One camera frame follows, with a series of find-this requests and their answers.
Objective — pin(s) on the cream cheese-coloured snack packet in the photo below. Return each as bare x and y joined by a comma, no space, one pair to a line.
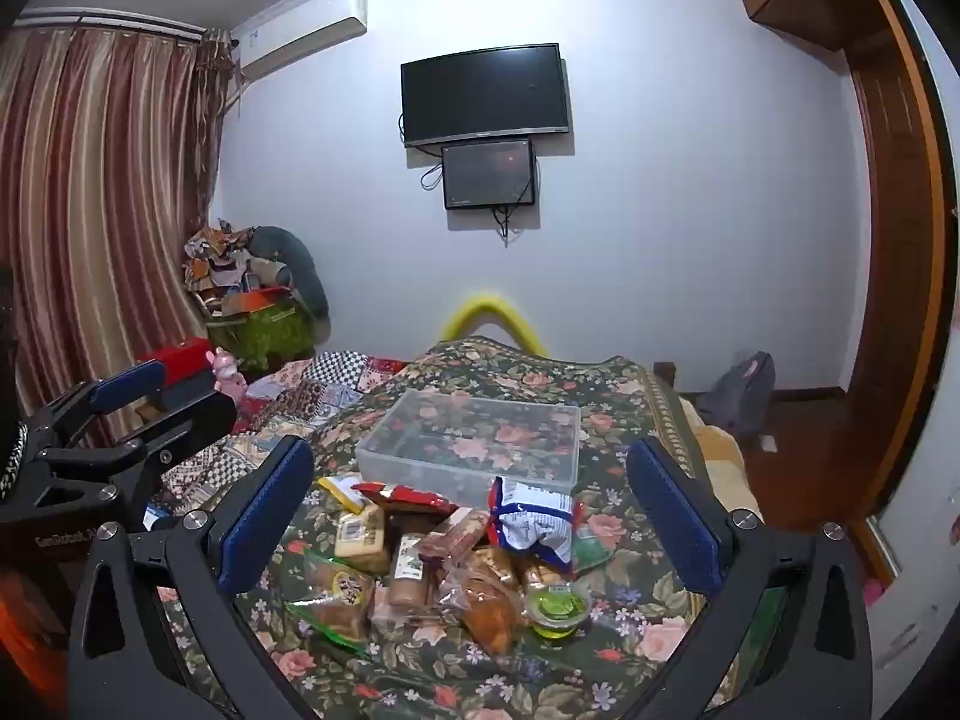
360,536

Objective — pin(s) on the patchwork quilt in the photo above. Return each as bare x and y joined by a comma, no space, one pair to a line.
322,390

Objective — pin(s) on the clear bag of biscuits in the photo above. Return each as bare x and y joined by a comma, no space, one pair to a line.
487,607

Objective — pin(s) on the striped red curtain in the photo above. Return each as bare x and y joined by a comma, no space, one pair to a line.
97,202

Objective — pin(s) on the brown snack bar packet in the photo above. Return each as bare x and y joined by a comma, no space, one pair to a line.
409,570

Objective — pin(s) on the red snack packet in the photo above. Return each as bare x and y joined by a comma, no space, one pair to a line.
405,499

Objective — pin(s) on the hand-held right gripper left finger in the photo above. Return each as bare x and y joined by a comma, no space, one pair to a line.
262,517

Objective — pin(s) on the black wall television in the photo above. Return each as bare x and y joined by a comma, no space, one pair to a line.
484,94

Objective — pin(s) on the pink plush toy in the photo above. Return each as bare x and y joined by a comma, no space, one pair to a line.
225,371

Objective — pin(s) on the pink object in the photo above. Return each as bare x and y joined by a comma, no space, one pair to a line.
874,592

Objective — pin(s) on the blue white snack bag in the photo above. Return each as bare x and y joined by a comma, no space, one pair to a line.
532,525

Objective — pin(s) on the small black wall monitor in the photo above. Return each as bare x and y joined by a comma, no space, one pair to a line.
487,172

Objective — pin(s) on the clear plastic storage box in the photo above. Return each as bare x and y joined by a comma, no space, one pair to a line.
465,427

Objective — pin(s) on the red box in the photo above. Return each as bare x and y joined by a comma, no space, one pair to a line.
184,360

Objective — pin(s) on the green-edged pastry packet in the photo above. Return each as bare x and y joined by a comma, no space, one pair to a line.
337,596

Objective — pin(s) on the green jelly cup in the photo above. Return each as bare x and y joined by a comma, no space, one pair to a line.
556,607

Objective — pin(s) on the grey backpack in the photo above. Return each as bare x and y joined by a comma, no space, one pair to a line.
735,394

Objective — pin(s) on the white air conditioner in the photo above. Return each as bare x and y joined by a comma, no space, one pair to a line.
300,37

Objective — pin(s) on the orange cloth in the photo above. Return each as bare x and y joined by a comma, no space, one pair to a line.
30,637

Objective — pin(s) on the yellow snack packet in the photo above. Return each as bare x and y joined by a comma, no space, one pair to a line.
341,491

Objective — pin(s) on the yellow foam tube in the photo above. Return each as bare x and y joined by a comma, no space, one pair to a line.
487,300

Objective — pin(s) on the beige yellow blanket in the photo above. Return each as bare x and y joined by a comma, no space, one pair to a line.
720,450

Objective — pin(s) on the wooden door frame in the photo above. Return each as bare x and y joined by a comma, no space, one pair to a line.
892,240

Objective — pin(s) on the pile of patterned clothes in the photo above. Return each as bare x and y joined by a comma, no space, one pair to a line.
217,262

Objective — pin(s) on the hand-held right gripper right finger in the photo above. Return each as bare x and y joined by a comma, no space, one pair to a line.
675,517

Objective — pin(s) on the reddish meat snack packet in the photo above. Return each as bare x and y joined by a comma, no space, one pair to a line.
457,532

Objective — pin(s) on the small green packet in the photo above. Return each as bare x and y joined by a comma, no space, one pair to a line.
594,549

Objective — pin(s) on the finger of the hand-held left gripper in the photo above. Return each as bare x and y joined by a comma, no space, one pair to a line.
191,420
127,386

